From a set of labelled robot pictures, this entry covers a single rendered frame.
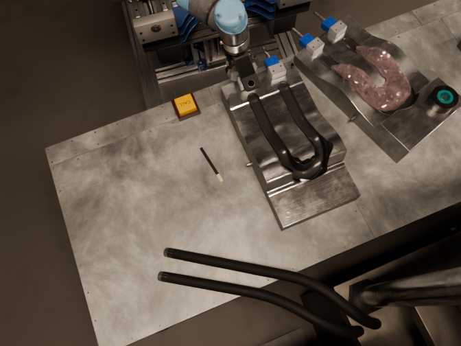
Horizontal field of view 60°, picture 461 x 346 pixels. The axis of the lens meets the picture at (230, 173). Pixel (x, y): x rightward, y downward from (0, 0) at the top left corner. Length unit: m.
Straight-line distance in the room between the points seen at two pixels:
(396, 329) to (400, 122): 0.61
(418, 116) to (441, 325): 0.62
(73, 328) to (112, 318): 0.92
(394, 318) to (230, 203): 0.59
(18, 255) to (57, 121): 0.76
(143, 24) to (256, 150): 0.55
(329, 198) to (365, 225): 0.15
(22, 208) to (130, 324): 1.29
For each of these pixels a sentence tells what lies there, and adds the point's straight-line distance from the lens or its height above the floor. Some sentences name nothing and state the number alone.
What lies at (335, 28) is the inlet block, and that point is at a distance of 1.52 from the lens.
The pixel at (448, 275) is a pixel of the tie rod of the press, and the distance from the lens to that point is 0.75.
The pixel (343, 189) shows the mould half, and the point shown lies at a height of 0.86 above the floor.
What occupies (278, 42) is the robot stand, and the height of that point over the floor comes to 0.23.
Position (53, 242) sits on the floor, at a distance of 2.29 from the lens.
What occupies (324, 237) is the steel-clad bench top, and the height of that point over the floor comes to 0.80.
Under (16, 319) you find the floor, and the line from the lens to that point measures 2.33.
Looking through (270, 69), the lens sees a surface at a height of 0.92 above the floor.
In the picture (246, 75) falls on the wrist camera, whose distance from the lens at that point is 1.16.
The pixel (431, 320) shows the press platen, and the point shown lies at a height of 1.04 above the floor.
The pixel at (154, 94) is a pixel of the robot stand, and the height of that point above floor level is 0.23.
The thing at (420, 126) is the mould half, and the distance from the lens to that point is 1.37.
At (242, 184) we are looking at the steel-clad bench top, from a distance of 1.30.
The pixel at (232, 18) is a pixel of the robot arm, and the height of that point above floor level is 1.29.
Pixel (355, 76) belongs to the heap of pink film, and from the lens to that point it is 1.37.
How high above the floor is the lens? 2.04
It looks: 71 degrees down
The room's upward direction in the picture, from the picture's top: 6 degrees counter-clockwise
